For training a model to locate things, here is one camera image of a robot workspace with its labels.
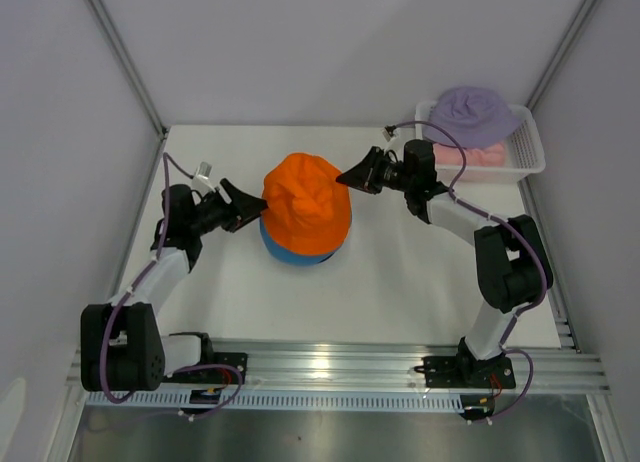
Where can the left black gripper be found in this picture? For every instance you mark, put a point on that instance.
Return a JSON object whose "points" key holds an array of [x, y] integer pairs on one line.
{"points": [[247, 207]]}

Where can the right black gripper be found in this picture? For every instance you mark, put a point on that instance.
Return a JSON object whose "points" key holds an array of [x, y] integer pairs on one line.
{"points": [[363, 176]]}

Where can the orange bucket hat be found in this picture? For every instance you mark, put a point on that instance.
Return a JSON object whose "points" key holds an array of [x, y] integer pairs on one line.
{"points": [[309, 212]]}

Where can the blue bucket hat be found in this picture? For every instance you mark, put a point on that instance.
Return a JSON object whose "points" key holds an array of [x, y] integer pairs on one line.
{"points": [[287, 256]]}

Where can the purple bucket hat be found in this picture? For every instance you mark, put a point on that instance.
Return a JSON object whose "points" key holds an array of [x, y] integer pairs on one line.
{"points": [[476, 118]]}

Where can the black wire hat stand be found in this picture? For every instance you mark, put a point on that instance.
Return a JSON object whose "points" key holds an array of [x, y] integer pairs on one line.
{"points": [[327, 257]]}

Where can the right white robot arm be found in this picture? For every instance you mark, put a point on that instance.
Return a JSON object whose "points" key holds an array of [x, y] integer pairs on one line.
{"points": [[512, 268]]}

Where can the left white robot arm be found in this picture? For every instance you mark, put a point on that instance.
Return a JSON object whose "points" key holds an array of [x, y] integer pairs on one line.
{"points": [[121, 347]]}

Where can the pink bucket hat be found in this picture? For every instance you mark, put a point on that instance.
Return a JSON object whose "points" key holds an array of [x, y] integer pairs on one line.
{"points": [[492, 156]]}

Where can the white plastic basket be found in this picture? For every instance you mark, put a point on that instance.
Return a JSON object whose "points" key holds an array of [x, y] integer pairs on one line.
{"points": [[525, 154]]}

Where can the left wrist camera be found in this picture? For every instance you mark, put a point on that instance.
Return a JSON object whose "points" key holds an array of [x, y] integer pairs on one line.
{"points": [[202, 181]]}

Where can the aluminium mounting rail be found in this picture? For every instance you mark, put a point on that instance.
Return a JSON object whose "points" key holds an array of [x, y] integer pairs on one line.
{"points": [[387, 367]]}

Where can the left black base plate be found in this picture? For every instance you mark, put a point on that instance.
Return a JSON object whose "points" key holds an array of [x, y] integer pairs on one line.
{"points": [[232, 362]]}

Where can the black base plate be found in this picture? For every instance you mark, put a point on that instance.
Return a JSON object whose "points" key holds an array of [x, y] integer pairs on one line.
{"points": [[232, 362], [458, 372]]}

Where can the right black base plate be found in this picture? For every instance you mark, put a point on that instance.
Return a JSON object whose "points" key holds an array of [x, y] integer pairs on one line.
{"points": [[458, 372]]}

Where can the white slotted cable duct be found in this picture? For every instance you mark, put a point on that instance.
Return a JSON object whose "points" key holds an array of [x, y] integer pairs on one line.
{"points": [[298, 400]]}

